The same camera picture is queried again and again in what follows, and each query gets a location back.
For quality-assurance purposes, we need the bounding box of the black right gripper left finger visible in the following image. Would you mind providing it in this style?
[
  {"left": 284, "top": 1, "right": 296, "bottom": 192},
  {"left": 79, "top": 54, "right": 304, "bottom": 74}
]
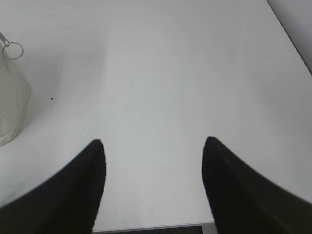
[{"left": 0, "top": 139, "right": 106, "bottom": 234}]

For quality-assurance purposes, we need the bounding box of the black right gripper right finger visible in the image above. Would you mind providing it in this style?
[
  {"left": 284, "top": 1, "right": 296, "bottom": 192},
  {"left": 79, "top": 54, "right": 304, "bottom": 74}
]
[{"left": 202, "top": 136, "right": 312, "bottom": 234}]

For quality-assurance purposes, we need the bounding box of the cream zippered bag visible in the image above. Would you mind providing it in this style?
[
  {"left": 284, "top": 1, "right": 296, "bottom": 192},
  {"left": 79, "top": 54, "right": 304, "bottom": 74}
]
[{"left": 0, "top": 43, "right": 31, "bottom": 146}]

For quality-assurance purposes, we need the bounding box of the silver zipper pull with ring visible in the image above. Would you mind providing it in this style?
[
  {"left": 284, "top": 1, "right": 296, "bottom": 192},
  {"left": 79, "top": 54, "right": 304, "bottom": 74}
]
[{"left": 0, "top": 33, "right": 24, "bottom": 60}]

